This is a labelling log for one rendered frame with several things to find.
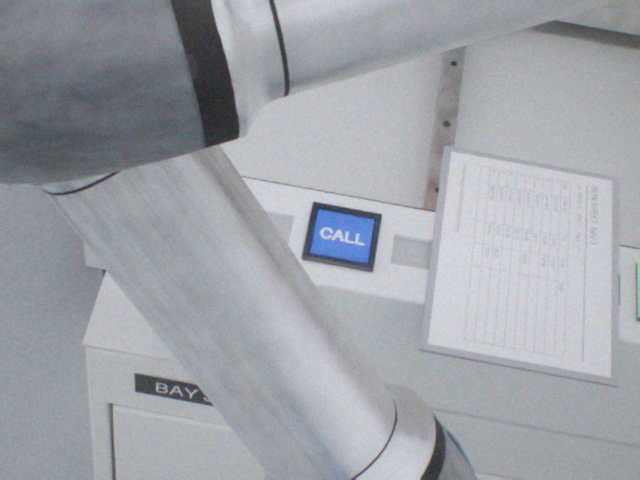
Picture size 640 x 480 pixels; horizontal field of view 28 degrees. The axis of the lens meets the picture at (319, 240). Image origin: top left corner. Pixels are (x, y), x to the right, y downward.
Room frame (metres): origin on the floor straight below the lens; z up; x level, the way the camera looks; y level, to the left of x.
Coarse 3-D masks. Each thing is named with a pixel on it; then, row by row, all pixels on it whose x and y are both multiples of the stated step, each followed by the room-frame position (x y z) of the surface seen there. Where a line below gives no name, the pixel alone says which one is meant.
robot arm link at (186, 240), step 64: (64, 192) 0.39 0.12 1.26; (128, 192) 0.39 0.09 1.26; (192, 192) 0.40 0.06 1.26; (128, 256) 0.38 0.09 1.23; (192, 256) 0.39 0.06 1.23; (256, 256) 0.40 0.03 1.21; (192, 320) 0.37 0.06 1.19; (256, 320) 0.38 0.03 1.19; (320, 320) 0.40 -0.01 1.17; (256, 384) 0.37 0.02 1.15; (320, 384) 0.38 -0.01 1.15; (384, 384) 0.44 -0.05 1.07; (256, 448) 0.36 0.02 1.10; (320, 448) 0.36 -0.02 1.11; (384, 448) 0.37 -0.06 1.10; (448, 448) 0.40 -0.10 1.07
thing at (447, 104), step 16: (464, 48) 1.00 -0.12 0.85; (448, 64) 0.98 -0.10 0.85; (448, 80) 0.95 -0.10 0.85; (448, 96) 0.93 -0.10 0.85; (448, 112) 0.91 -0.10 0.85; (448, 128) 0.89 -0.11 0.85; (432, 144) 0.87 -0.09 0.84; (448, 144) 0.86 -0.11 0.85; (432, 160) 0.84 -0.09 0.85; (432, 176) 0.82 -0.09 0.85; (432, 192) 0.80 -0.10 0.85; (432, 208) 0.78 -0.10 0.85
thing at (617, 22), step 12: (624, 0) 1.09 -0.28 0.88; (636, 0) 1.09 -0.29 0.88; (588, 12) 1.07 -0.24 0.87; (600, 12) 1.07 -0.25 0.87; (612, 12) 1.07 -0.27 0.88; (624, 12) 1.07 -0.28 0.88; (636, 12) 1.07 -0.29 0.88; (588, 24) 1.07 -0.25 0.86; (600, 24) 1.07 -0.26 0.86; (612, 24) 1.07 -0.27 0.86; (624, 24) 1.07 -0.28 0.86; (636, 24) 1.07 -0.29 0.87
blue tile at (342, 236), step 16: (320, 224) 0.64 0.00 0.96; (336, 224) 0.64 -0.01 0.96; (352, 224) 0.65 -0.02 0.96; (368, 224) 0.65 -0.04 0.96; (320, 240) 0.63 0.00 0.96; (336, 240) 0.63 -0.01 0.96; (352, 240) 0.63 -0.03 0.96; (368, 240) 0.63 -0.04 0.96; (336, 256) 0.61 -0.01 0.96; (352, 256) 0.62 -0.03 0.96; (368, 256) 0.62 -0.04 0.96
